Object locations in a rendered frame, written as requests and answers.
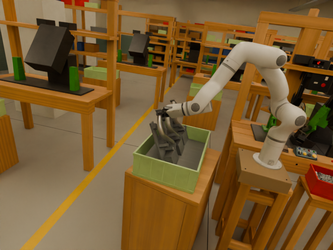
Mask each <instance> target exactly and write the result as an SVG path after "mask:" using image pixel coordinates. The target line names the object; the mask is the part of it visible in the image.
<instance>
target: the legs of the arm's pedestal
mask: <svg viewBox="0 0 333 250"><path fill-rule="evenodd" d="M250 188H251V186H247V185H243V184H240V182H238V181H237V170H236V167H235V170H234V173H233V176H232V179H231V182H230V185H229V188H228V191H227V194H226V198H225V201H224V204H223V207H222V211H221V214H220V217H219V220H218V223H217V226H216V231H215V235H216V236H219V240H218V243H217V246H216V249H215V250H227V248H229V249H232V250H264V248H265V246H266V244H267V242H268V240H269V238H270V236H271V234H272V232H273V230H274V228H275V226H276V224H277V222H278V220H279V217H280V215H281V213H282V211H283V209H284V207H285V205H286V203H287V201H288V199H289V196H286V195H282V194H279V193H275V192H271V191H267V190H263V189H260V191H256V190H252V189H250ZM246 200H249V201H253V202H255V204H254V206H253V209H252V211H251V213H250V216H249V218H248V220H244V219H241V218H239V217H240V214H241V211H242V209H243V206H244V204H245V201H246ZM267 206H268V207H267ZM266 207H267V209H266ZM265 209H266V211H265ZM264 211H265V214H264ZM263 214H264V216H263ZM262 216H263V218H262ZM261 218H262V220H261ZM260 220H261V223H260ZM259 223H260V225H259ZM258 225H259V227H258ZM235 227H240V228H243V229H244V231H243V233H242V236H241V241H238V240H235V239H232V235H233V233H234V230H235ZM257 227H258V229H257ZM256 229H257V231H256Z"/></svg>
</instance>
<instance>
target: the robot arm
mask: <svg viewBox="0 0 333 250"><path fill-rule="evenodd" d="M286 61H287V54H286V53H285V52H284V51H283V50H281V49H278V48H275V47H271V46H266V45H262V44H257V43H253V42H241V43H238V44H237V45H236V46H235V47H234V48H233V49H232V50H231V51H230V53H229V54H228V55H227V57H226V58H225V59H224V61H223V62H222V63H221V65H220V66H219V68H218V69H217V70H216V72H215V73H214V75H213V76H212V77H211V79H210V80H209V81H208V82H207V83H206V84H205V85H204V86H203V87H202V88H201V89H200V90H199V92H198V93H197V94H196V96H195V97H194V99H193V100H192V101H188V102H184V103H178V104H170V105H166V107H164V108H163V109H162V110H158V111H156V115H157V116H158V115H162V118H165V117H166V118H167V117H170V118H178V117H181V116H191V115H196V114H202V113H207V112H211V111H212V110H213V106H212V102H211V100H212V99H213V98H214V97H215V96H216V95H217V94H218V93H219V92H220V91H221V90H222V89H223V88H224V87H225V85H226V84H227V83H228V82H229V80H230V79H231V78H232V77H233V75H234V74H235V73H236V72H237V70H238V69H239V68H240V66H241V65H242V64H243V63H244V62H247V63H252V64H254V65H255V67H256V69H257V70H258V72H259V73H260V74H261V76H262V77H263V79H264V80H265V82H266V84H267V86H268V89H269V92H270V95H271V104H270V109H271V113H272V115H273V116H274V117H275V118H277V119H278V120H280V121H281V125H280V126H273V127H271V128H270V129H269V131H268V134H267V136H266V139H265V141H264V144H263V146H262V149H261V151H260V153H255V154H253V159H254V161H255V162H256V163H257V164H259V165H261V166H262V167H265V168H267V169H271V170H279V169H280V168H281V167H282V164H281V162H280V161H279V160H278V159H279V157H280V155H281V153H282V150H283V148H284V146H285V144H286V141H287V139H288V137H289V135H290V134H291V133H292V132H294V131H296V130H298V129H299V128H301V127H303V126H304V124H305V123H306V119H307V116H306V113H305V112H304V111H303V110H302V109H300V108H299V107H297V106H295V105H293V104H291V103H289V102H288V100H287V96H288V94H289V87H288V83H287V80H286V77H285V75H284V74H283V72H282V71H281V69H280V68H281V67H283V66H284V65H285V64H286ZM165 111H166V112H165Z"/></svg>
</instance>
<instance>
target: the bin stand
mask: <svg viewBox="0 0 333 250"><path fill-rule="evenodd" d="M304 191H306V192H307V194H308V196H309V198H308V200H307V201H306V203H305V204H304V206H303V208H302V210H301V212H300V214H299V216H298V217H297V219H296V221H295V223H294V225H293V227H292V228H291V230H290V232H289V234H288V236H287V238H286V240H285V241H284V243H283V245H282V247H281V249H280V250H293V248H294V247H295V245H296V243H297V241H298V240H299V238H300V236H301V235H302V233H303V231H304V229H305V228H306V226H307V224H308V223H309V221H310V219H311V217H312V216H313V214H314V212H315V210H316V209H317V208H321V209H324V210H327V211H326V213H325V214H324V216H323V217H322V219H321V221H320V222H319V224H318V226H317V227H316V229H315V230H314V232H313V234H312V236H311V237H310V239H309V241H308V242H307V244H306V246H305V247H304V249H303V250H315V249H316V248H317V246H318V245H319V243H320V241H321V240H322V238H323V237H324V235H325V234H326V232H327V231H328V229H329V228H330V226H331V225H332V223H333V201H331V200H328V199H325V198H322V197H319V196H316V195H313V194H310V191H309V188H308V185H307V182H306V179H305V177H304V176H299V178H298V180H297V185H296V187H295V189H294V191H293V194H292V196H291V197H290V199H289V201H288V203H287V205H286V207H285V209H284V211H283V213H282V215H281V217H280V219H279V221H278V223H277V225H276V227H275V229H274V231H273V233H272V235H271V237H270V239H269V241H268V243H267V250H274V249H275V247H276V245H277V243H278V242H279V240H280V238H281V236H282V234H283V232H284V230H285V228H286V226H287V224H288V222H289V221H290V219H291V217H292V215H293V213H294V211H295V209H296V207H297V205H298V203H299V201H300V199H301V197H302V195H303V193H304ZM327 250H333V242H332V244H331V245H330V246H329V248H328V249H327Z"/></svg>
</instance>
